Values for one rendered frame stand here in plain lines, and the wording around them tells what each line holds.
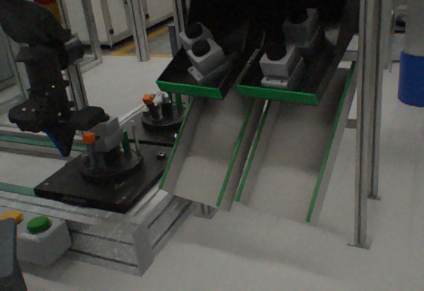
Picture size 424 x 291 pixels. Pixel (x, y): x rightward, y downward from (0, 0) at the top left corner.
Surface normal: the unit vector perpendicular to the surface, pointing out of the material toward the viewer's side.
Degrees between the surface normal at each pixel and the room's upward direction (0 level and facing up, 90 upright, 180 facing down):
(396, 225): 0
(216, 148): 45
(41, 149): 90
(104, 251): 90
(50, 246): 90
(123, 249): 90
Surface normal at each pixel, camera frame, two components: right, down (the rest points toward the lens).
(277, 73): -0.47, 0.74
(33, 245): -0.41, 0.42
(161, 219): 0.90, 0.09
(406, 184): -0.11, -0.91
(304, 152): -0.47, -0.36
